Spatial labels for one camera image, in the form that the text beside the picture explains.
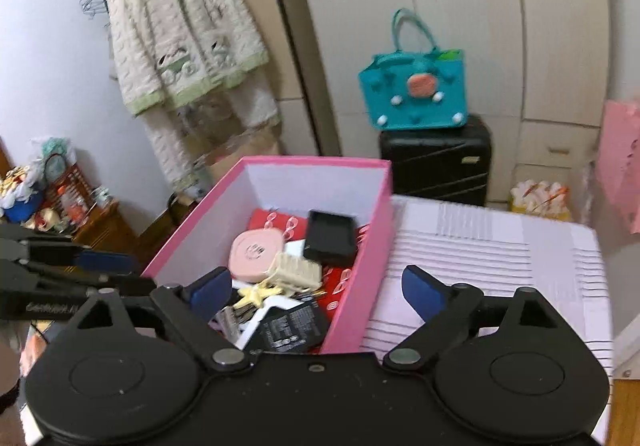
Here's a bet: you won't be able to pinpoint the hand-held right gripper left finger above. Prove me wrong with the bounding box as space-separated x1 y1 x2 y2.
62 266 253 374

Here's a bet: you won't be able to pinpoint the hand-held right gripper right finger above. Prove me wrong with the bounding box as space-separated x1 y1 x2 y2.
382 265 563 374

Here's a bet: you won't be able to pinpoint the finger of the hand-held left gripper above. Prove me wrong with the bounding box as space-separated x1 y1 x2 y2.
0 224 139 276
0 262 157 322

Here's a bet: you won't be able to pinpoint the bunch of keys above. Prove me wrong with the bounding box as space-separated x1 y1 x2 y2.
215 306 251 342

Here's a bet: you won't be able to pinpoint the yellow star hair clip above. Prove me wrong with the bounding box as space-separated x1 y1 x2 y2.
235 283 281 312

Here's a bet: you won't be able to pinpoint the pink rounded case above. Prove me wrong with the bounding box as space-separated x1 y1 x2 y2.
230 228 287 283

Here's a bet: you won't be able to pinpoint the pink cardboard box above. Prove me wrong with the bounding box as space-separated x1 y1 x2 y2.
141 156 393 356

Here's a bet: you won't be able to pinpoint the cream hair comb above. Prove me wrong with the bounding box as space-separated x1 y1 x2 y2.
270 252 323 294

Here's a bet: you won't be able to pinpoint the black shallow tray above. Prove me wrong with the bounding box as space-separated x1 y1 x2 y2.
302 210 358 267

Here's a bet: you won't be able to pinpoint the wooden cabinet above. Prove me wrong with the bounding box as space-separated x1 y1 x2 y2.
65 201 146 262

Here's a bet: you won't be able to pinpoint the striped tablecloth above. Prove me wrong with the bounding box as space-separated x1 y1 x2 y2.
360 196 615 377

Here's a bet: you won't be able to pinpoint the red printed flat box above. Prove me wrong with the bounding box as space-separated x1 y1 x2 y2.
247 208 371 354

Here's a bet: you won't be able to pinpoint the pile of assorted trinkets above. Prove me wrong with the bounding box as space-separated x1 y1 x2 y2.
0 136 113 234

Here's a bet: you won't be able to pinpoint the white fleece pajama pants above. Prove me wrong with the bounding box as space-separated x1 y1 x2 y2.
142 76 281 192

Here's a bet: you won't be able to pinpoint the black suitcase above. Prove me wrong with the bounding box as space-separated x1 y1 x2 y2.
378 115 493 207

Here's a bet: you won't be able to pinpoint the brown paper bag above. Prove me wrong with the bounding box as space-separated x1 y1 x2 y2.
200 126 278 182

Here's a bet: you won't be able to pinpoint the yellow printed gift bag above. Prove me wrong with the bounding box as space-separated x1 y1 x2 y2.
509 178 573 222

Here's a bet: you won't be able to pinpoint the teal felt handbag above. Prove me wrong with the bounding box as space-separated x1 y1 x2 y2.
358 8 468 131

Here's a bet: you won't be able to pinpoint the pink shopping bag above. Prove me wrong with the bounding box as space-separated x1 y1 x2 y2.
595 100 640 234

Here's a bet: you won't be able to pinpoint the white fleece pajama jacket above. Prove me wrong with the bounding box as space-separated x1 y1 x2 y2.
102 0 271 116

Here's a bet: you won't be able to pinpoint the beige wardrobe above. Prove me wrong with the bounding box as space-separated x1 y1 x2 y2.
257 0 613 217

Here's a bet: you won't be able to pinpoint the wire clothes hangers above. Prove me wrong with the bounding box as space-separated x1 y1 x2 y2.
79 0 108 22

